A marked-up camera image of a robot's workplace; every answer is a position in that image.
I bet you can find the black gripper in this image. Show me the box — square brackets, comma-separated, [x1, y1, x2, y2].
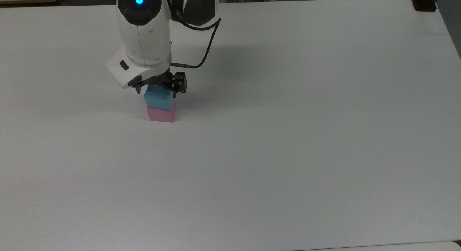
[132, 69, 187, 98]

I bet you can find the pink cube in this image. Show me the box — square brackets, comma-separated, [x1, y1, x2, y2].
[146, 99, 177, 123]

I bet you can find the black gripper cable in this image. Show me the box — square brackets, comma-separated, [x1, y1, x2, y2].
[167, 0, 222, 69]

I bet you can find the blue cube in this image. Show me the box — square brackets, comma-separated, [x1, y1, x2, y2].
[144, 84, 172, 111]

